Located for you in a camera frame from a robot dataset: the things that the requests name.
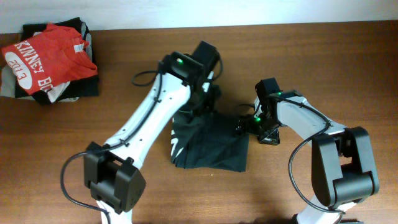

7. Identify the white folded t-shirt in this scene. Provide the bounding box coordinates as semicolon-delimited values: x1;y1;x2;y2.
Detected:
47;82;70;103

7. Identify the dark green t-shirt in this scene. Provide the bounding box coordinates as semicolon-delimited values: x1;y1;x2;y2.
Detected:
170;83;250;173

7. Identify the black folded t-shirt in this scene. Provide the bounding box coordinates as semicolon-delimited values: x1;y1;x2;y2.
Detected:
14;17;100;105

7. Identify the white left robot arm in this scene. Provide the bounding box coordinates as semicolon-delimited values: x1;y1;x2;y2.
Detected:
83;41;222;223

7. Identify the grey folded t-shirt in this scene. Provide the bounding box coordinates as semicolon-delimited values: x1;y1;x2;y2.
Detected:
1;65;79;102

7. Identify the red folded t-shirt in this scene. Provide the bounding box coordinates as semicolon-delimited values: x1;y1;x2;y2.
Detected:
1;24;98;95

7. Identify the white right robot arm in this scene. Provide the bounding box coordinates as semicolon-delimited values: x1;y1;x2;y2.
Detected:
236;78;380;224

